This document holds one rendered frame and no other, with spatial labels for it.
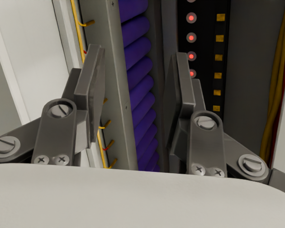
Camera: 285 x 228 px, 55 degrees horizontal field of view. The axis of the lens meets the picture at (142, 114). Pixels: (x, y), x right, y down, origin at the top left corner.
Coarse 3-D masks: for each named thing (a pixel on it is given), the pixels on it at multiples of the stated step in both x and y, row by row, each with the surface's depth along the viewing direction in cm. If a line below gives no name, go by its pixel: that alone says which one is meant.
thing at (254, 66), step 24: (240, 0) 30; (264, 0) 30; (240, 24) 31; (264, 24) 31; (240, 48) 32; (264, 48) 32; (240, 72) 34; (264, 72) 33; (240, 96) 35; (264, 96) 35; (240, 120) 37; (264, 120) 37
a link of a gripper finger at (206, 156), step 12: (192, 120) 10; (204, 120) 10; (216, 120) 10; (192, 132) 10; (204, 132) 10; (216, 132) 10; (192, 144) 9; (204, 144) 9; (216, 144) 9; (192, 156) 9; (204, 156) 9; (216, 156) 9; (180, 168) 11; (192, 168) 9; (204, 168) 9; (216, 168) 9
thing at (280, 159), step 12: (276, 48) 28; (276, 60) 29; (276, 72) 29; (276, 84) 30; (276, 96) 28; (276, 108) 28; (276, 120) 30; (264, 132) 30; (276, 132) 27; (264, 144) 31; (276, 144) 16; (264, 156) 31; (276, 156) 17; (276, 168) 17
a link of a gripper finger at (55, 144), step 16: (48, 112) 10; (64, 112) 10; (48, 128) 9; (64, 128) 9; (48, 144) 9; (64, 144) 9; (32, 160) 8; (48, 160) 8; (64, 160) 8; (80, 160) 11
